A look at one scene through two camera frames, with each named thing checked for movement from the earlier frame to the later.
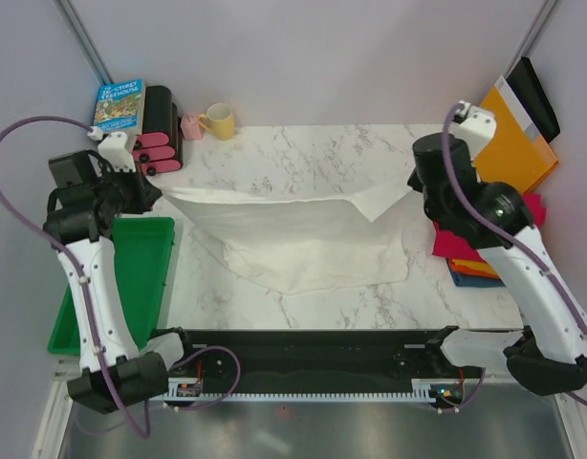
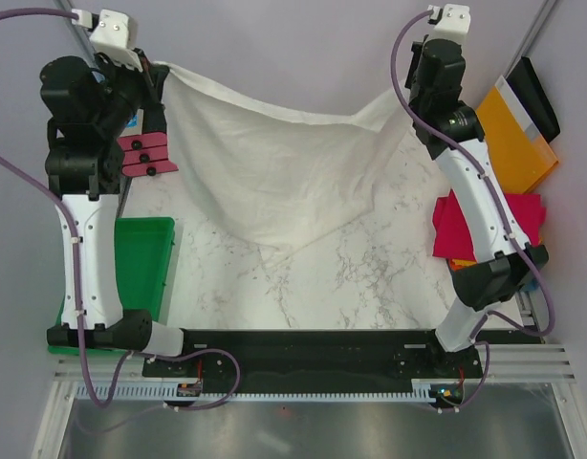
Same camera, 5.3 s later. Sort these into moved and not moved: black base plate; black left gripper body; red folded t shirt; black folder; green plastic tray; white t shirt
Moved: white t shirt; black left gripper body
Not moved: black base plate; green plastic tray; black folder; red folded t shirt
